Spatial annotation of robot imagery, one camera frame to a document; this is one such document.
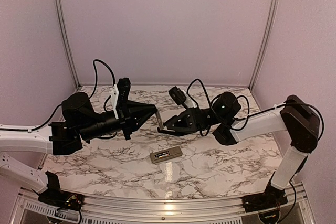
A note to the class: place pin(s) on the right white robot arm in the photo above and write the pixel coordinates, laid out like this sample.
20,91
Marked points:
303,122

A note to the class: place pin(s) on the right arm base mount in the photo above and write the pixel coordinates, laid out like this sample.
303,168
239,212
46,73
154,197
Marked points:
265,200

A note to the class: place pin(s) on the grey battery cover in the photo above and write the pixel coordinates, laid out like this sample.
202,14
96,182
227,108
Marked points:
159,120

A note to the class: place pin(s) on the grey remote control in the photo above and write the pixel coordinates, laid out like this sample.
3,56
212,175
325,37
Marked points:
174,153

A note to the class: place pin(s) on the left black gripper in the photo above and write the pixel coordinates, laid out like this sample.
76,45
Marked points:
136,110

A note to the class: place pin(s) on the aluminium frame post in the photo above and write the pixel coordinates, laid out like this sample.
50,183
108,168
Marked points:
66,43
264,43

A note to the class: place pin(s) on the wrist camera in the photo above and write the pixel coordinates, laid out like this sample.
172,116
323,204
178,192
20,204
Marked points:
119,96
180,97

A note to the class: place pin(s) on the front aluminium rail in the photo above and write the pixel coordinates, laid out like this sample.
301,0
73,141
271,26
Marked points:
103,209

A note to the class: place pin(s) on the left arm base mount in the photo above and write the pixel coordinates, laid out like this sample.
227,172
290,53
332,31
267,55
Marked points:
62,199

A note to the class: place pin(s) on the right aluminium frame post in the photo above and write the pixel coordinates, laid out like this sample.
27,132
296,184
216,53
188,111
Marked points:
264,43

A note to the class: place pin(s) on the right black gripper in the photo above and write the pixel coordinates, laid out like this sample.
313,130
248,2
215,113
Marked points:
191,118

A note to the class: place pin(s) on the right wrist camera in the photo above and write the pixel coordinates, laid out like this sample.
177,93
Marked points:
180,97

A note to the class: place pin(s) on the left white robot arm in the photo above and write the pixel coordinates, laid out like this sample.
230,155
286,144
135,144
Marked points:
82,124

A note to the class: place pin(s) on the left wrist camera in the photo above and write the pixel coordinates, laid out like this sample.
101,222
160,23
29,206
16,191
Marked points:
119,96

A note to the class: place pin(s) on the left aluminium frame post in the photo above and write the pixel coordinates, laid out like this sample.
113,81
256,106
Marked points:
66,43

